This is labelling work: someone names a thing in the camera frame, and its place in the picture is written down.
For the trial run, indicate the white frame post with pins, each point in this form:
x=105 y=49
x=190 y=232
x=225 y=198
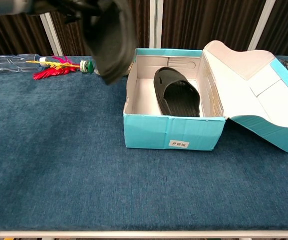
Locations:
x=156 y=25
x=261 y=25
x=50 y=32

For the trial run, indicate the red feather shuttlecock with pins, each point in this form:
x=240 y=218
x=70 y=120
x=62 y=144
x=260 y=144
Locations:
x=51 y=71

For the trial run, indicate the light blue shoe box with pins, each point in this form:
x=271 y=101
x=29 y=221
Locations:
x=171 y=132

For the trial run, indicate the clear bag of beige pieces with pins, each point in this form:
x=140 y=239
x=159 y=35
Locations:
x=97 y=72

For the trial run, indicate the clear plastic bottle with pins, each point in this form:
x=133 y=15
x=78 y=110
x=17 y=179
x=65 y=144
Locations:
x=11 y=63

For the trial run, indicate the white table edge rail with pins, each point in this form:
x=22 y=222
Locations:
x=143 y=234

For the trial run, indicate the blue table cloth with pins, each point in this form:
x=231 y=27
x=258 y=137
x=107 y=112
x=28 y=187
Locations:
x=84 y=180

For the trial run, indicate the black rubber slipper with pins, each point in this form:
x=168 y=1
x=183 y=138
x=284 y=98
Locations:
x=111 y=42
x=178 y=97

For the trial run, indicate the dark brown curtain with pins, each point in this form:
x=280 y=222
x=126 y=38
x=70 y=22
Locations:
x=208 y=22

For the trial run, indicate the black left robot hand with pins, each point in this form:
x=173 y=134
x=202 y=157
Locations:
x=79 y=7

